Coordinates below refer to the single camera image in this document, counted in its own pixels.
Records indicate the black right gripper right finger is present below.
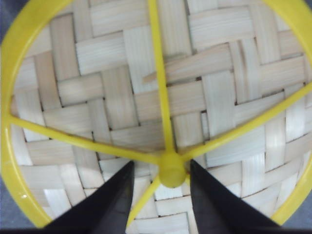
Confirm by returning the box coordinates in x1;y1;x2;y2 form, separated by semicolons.
190;160;282;231

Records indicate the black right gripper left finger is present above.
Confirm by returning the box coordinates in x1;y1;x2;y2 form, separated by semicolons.
46;161;135;231

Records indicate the woven bamboo steamer lid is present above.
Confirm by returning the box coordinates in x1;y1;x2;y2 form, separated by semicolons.
0;0;312;234

